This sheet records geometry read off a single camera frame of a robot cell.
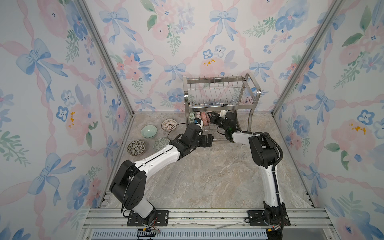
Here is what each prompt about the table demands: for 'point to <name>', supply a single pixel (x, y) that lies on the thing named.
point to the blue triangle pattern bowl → (197, 115)
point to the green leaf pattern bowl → (191, 117)
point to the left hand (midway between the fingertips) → (208, 135)
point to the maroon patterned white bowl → (168, 124)
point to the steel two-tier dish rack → (211, 100)
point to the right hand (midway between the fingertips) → (208, 111)
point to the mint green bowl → (149, 131)
